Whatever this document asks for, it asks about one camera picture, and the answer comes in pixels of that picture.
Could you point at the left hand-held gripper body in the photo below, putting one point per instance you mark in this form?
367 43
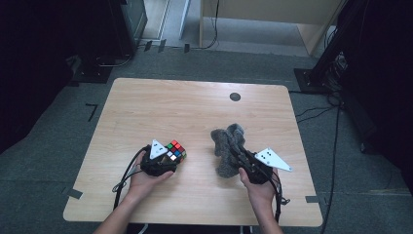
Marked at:
158 149

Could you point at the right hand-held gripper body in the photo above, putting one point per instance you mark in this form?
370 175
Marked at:
271 159

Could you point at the grey fluffy cloth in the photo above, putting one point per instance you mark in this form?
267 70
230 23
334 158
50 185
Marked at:
225 156

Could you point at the multicoloured puzzle cube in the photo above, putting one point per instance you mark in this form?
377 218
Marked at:
175 149

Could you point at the person's right hand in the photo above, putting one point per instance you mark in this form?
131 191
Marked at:
261 195

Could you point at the person's left hand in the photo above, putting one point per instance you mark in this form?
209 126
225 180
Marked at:
142 185

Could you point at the black round table grommet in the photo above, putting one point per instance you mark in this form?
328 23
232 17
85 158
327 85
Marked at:
235 97

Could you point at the grey tape strip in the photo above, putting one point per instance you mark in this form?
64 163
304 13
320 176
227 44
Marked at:
74 193
312 199

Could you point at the dark floor tape piece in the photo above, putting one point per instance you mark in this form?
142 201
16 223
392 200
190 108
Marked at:
162 45
186 48

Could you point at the black metal stand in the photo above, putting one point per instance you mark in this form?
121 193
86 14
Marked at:
324 58

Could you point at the dark equipment cabinet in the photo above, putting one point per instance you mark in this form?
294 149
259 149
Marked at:
130 22

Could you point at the dark curtain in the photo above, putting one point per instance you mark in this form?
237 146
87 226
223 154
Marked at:
29 65
383 81

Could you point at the light wooden cabinet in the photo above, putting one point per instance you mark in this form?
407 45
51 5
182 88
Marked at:
259 9

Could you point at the black floor base plate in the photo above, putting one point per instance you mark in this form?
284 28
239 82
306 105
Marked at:
92 73

